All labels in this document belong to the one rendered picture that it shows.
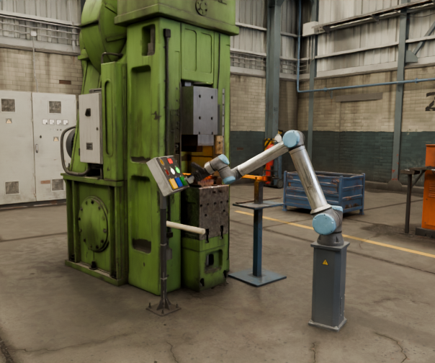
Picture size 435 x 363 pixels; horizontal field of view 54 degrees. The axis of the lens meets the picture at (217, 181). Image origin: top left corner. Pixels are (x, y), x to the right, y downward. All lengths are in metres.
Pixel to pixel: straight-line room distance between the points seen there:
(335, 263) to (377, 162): 8.62
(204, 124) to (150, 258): 1.24
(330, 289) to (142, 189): 1.76
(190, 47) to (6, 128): 5.19
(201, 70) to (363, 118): 8.36
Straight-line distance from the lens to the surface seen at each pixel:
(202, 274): 3.81
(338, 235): 3.14
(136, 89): 3.87
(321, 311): 3.27
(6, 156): 8.44
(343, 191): 7.23
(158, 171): 3.10
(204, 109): 3.71
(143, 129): 3.77
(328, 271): 3.16
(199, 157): 4.13
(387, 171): 11.49
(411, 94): 11.24
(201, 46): 3.95
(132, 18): 3.83
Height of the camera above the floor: 1.37
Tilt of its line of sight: 6 degrees down
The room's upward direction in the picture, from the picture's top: straight up
